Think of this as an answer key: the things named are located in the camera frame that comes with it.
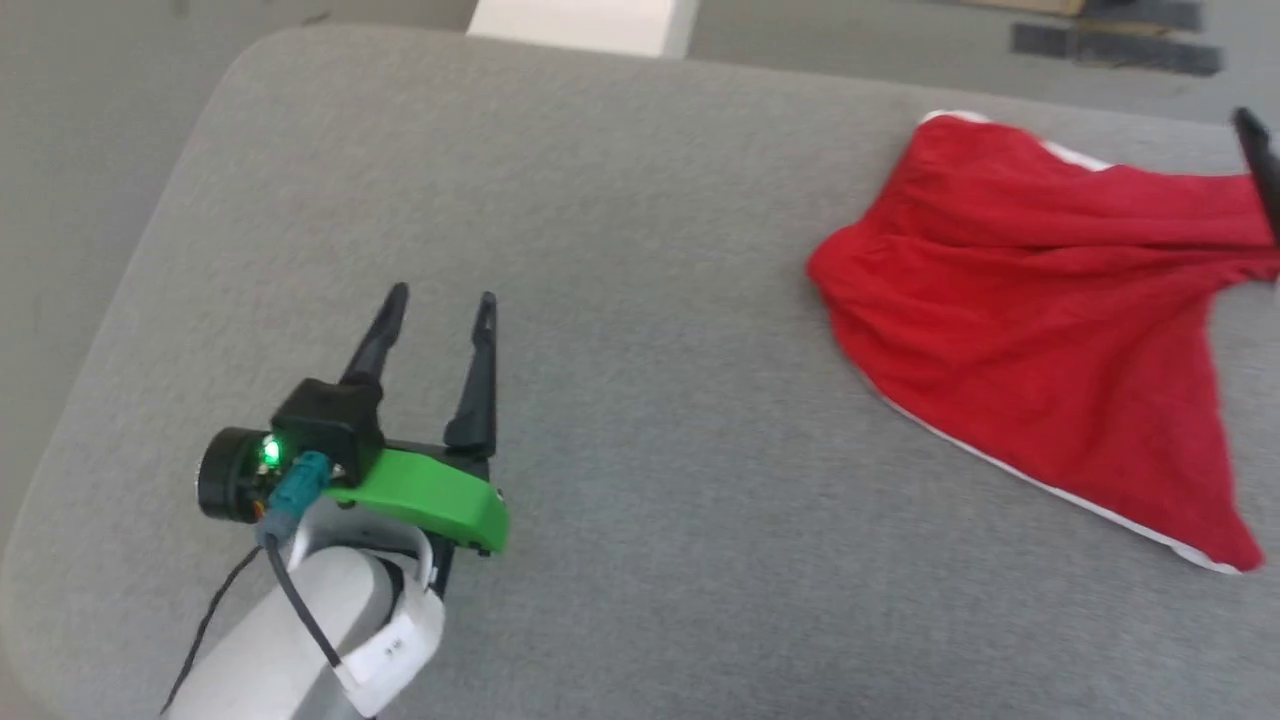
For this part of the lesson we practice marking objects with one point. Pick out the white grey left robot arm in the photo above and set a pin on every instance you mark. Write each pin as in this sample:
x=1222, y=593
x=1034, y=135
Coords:
x=290, y=640

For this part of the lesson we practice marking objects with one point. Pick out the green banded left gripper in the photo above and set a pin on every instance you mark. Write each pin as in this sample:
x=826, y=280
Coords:
x=440, y=495

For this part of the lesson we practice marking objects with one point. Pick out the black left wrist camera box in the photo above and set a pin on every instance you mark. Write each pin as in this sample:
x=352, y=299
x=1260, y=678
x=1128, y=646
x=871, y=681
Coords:
x=330, y=415

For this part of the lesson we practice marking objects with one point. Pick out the white box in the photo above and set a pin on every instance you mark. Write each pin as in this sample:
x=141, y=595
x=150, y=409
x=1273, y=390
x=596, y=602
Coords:
x=580, y=25

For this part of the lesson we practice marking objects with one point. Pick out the red shorts with white trim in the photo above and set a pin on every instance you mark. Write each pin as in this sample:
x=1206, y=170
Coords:
x=1040, y=320

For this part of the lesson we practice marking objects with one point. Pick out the grey fabric sofa cushion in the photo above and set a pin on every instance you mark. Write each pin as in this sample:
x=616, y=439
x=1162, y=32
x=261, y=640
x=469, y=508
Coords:
x=640, y=400

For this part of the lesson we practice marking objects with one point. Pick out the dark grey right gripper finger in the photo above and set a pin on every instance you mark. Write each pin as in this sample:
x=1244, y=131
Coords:
x=1262, y=170

